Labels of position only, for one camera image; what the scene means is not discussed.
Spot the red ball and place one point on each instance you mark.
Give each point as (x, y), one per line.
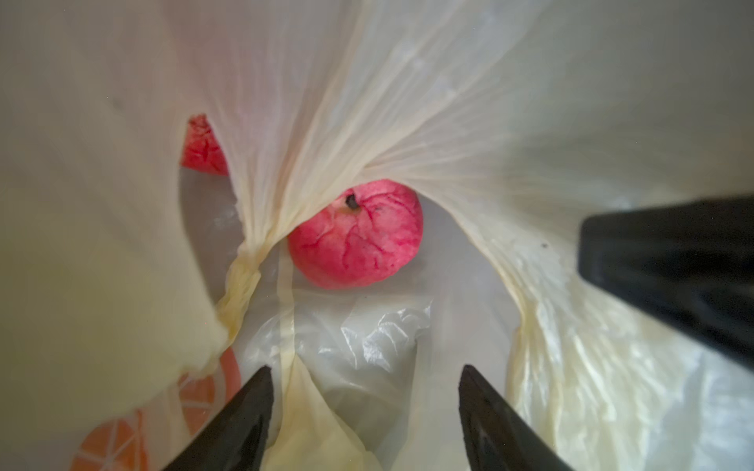
(368, 234)

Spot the yellow knotted plastic bag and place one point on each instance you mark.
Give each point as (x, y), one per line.
(156, 155)

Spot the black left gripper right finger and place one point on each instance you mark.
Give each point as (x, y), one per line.
(495, 437)

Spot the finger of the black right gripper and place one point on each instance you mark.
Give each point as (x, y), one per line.
(690, 266)

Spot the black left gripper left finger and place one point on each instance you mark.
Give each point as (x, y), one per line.
(235, 439)

